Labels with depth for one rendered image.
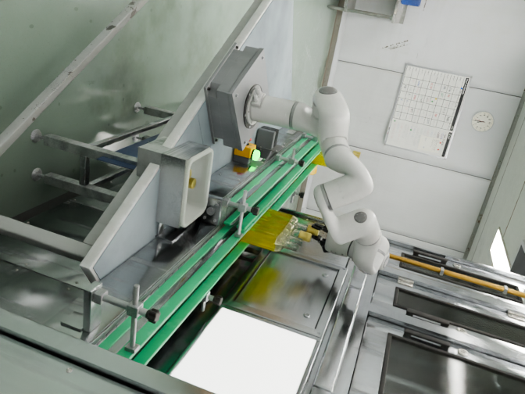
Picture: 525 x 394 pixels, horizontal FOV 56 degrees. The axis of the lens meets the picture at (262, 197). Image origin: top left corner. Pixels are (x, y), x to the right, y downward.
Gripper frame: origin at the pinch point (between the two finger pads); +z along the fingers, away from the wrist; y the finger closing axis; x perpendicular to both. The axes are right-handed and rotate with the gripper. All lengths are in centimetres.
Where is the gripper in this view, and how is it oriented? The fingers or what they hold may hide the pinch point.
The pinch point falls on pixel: (316, 231)
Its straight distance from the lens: 188.9
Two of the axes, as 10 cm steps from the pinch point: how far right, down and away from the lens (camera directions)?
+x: -5.5, 2.5, -7.9
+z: -8.2, -3.4, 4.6
